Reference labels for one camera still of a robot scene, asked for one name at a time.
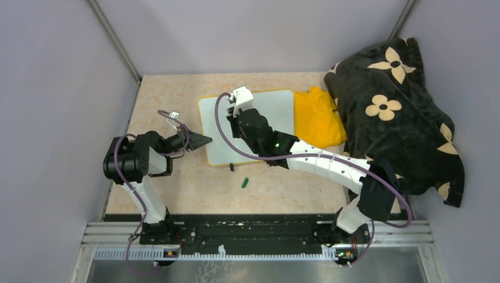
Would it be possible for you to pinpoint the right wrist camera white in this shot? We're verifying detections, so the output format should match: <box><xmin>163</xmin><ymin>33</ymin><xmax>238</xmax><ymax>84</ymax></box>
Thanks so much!
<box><xmin>229</xmin><ymin>86</ymin><xmax>254</xmax><ymax>117</ymax></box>

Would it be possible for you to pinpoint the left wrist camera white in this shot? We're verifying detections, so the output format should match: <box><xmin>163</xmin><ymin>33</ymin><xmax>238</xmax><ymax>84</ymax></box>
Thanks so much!
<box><xmin>167</xmin><ymin>111</ymin><xmax>180</xmax><ymax>131</ymax></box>

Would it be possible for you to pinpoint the yellow folded cloth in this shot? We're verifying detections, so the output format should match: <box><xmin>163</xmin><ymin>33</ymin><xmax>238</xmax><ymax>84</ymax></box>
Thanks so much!
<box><xmin>293</xmin><ymin>86</ymin><xmax>347</xmax><ymax>149</ymax></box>

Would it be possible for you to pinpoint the green marker cap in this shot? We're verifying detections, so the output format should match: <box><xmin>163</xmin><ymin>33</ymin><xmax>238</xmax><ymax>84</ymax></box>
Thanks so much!
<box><xmin>241</xmin><ymin>177</ymin><xmax>249</xmax><ymax>189</ymax></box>

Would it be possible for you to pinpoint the black floral blanket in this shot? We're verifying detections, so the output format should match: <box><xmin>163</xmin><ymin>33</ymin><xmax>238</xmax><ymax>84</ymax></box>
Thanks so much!
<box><xmin>324</xmin><ymin>38</ymin><xmax>465</xmax><ymax>208</ymax></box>

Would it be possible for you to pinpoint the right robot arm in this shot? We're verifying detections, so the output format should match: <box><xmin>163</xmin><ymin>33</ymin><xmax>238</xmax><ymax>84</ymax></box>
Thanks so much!
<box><xmin>226</xmin><ymin>107</ymin><xmax>403</xmax><ymax>243</ymax></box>

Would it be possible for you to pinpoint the yellow-framed whiteboard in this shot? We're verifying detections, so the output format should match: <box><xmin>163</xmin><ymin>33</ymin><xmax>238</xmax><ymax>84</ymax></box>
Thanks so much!
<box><xmin>198</xmin><ymin>86</ymin><xmax>298</xmax><ymax>168</ymax></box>

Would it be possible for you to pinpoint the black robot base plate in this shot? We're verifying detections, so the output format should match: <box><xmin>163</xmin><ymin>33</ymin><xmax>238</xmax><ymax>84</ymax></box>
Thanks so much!
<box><xmin>136</xmin><ymin>213</ymin><xmax>371</xmax><ymax>266</ymax></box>

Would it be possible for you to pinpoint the aluminium rail frame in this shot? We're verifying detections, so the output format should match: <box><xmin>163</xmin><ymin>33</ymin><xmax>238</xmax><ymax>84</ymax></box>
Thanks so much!
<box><xmin>81</xmin><ymin>211</ymin><xmax>435</xmax><ymax>264</ymax></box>

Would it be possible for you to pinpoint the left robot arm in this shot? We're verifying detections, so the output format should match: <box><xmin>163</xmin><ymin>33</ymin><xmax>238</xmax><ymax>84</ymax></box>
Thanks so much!
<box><xmin>103</xmin><ymin>129</ymin><xmax>212</xmax><ymax>244</ymax></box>

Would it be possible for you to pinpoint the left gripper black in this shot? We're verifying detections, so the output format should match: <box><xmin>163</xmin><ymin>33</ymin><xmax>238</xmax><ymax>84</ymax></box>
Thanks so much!
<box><xmin>162</xmin><ymin>124</ymin><xmax>212</xmax><ymax>156</ymax></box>

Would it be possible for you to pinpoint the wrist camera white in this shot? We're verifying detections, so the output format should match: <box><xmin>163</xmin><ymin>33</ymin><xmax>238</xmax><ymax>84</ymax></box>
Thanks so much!
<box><xmin>229</xmin><ymin>86</ymin><xmax>254</xmax><ymax>117</ymax></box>
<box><xmin>167</xmin><ymin>111</ymin><xmax>180</xmax><ymax>131</ymax></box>

